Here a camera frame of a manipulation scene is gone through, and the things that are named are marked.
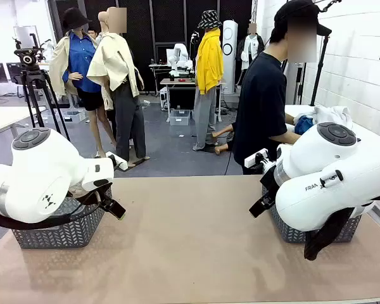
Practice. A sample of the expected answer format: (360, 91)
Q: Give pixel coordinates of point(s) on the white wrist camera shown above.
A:
(251, 160)
(118, 163)

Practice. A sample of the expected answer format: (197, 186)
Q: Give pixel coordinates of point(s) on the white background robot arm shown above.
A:
(179, 55)

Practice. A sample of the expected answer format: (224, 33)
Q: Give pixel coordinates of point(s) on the black baseball cap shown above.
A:
(291, 11)

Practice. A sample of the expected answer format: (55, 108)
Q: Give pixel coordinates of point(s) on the mannequin in white shirt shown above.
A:
(250, 47)

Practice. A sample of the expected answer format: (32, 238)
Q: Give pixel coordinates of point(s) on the gray woven plastic basket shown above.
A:
(66, 234)
(288, 232)

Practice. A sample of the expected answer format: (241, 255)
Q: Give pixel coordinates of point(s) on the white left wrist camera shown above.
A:
(118, 163)

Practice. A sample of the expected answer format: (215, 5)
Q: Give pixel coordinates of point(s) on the mannequin in blue shirt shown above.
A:
(79, 60)

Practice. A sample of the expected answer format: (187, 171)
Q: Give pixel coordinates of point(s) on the mannequin in yellow hoodie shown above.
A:
(209, 63)

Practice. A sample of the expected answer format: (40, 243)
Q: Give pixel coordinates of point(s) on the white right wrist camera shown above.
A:
(251, 160)

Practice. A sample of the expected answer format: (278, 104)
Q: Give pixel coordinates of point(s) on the person's left forearm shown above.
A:
(290, 118)

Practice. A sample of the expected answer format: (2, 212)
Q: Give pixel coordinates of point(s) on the black bucket hat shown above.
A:
(74, 19)

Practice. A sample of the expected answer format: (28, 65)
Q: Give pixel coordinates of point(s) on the white tower air conditioner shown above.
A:
(229, 63)

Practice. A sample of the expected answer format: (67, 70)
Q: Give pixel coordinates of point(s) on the person's right forearm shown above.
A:
(285, 137)

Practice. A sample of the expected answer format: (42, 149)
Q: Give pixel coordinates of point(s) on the black light stand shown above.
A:
(319, 73)

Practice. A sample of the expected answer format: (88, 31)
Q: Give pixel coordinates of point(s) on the mannequin in cream jacket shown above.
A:
(114, 63)

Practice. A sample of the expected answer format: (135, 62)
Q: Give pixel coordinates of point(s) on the background work desk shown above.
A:
(180, 83)

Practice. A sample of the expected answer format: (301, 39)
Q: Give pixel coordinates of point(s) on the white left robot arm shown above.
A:
(35, 177)

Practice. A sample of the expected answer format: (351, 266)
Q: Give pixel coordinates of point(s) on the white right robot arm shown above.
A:
(320, 202)

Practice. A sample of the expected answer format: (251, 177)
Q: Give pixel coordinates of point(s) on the white side table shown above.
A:
(296, 110)

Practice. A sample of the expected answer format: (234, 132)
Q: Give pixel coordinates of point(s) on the black camera tripod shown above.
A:
(35, 77)

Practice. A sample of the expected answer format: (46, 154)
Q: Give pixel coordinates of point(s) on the person in black t-shirt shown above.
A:
(259, 104)

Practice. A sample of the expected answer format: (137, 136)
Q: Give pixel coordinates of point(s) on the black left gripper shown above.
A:
(104, 196)

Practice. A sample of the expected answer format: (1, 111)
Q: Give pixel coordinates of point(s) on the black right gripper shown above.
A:
(269, 183)

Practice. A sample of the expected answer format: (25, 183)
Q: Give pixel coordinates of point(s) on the small clear storage box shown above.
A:
(179, 117)

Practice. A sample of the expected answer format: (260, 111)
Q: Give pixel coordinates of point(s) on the patterned bucket hat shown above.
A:
(209, 19)

